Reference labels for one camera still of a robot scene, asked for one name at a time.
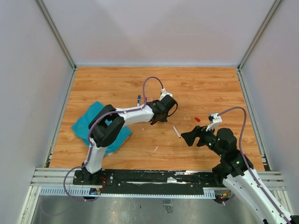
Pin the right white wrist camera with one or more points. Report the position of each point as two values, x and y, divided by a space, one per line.
215 120

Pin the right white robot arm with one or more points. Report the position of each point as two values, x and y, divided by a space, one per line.
237 173

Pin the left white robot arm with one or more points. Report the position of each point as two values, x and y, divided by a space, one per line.
106 127

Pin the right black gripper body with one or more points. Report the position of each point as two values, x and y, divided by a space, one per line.
208 138

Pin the white pen red end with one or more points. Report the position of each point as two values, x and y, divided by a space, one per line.
176 131

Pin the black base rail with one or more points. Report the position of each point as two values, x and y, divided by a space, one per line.
149 182

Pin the white blue deli marker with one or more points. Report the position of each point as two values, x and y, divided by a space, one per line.
138 100

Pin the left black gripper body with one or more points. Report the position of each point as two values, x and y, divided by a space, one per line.
165 117

